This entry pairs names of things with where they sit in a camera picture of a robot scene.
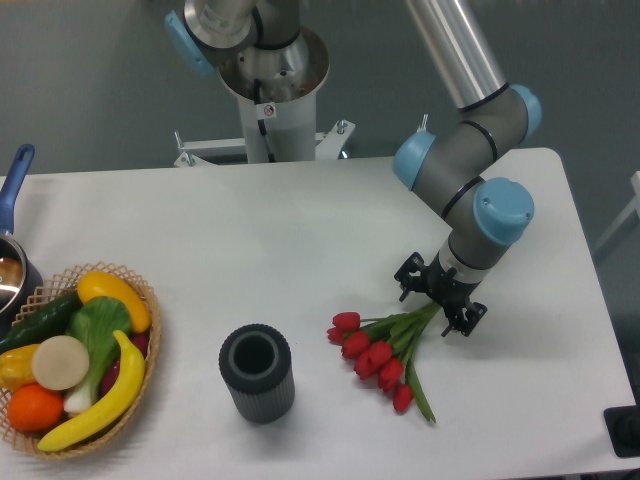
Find green bok choy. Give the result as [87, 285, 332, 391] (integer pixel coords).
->
[64, 296, 132, 416]

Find white frame at right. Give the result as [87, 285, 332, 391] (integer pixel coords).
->
[592, 171, 639, 262]

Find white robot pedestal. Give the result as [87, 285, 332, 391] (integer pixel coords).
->
[167, 17, 356, 167]

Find beige round slice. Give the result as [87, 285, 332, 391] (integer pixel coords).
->
[31, 335, 89, 391]

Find red tulip bouquet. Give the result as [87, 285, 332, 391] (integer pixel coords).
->
[327, 303, 440, 423]

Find yellow bell pepper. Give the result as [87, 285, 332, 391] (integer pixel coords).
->
[1, 344, 39, 391]

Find dark grey ribbed vase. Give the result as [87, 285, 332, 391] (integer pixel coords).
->
[218, 324, 296, 424]

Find green cucumber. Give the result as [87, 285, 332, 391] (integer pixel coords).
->
[1, 290, 82, 353]

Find yellow banana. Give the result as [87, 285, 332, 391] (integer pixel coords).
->
[37, 330, 145, 453]

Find red vegetable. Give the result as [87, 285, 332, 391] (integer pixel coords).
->
[99, 332, 149, 397]

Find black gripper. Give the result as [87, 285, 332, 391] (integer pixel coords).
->
[394, 249, 488, 337]

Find woven wicker basket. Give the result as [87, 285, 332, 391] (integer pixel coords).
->
[1, 261, 161, 460]

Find blue handled saucepan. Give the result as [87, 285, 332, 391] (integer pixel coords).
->
[1, 144, 42, 339]

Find black device at edge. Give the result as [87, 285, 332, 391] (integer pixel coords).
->
[603, 405, 639, 458]

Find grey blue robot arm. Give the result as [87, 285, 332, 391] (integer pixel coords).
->
[165, 1, 542, 335]

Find orange fruit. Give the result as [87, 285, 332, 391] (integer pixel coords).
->
[7, 383, 63, 432]

